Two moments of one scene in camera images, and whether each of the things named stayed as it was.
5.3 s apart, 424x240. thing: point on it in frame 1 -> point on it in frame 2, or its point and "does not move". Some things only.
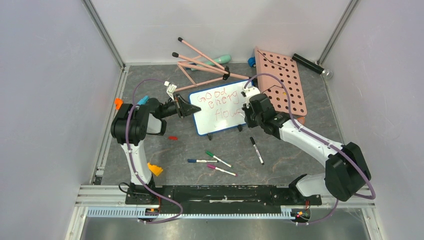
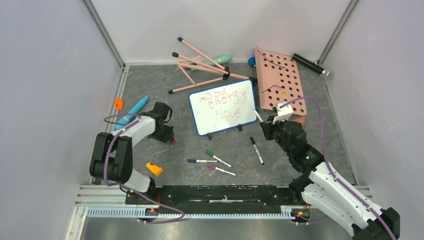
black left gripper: x=187 y=109 -> x=169 y=136
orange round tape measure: x=301 y=119 does not move
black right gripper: x=251 y=116 -> x=268 y=124
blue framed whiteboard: x=221 y=108 does not move
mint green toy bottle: x=221 y=59 does not move
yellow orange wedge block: x=156 y=170 does not move
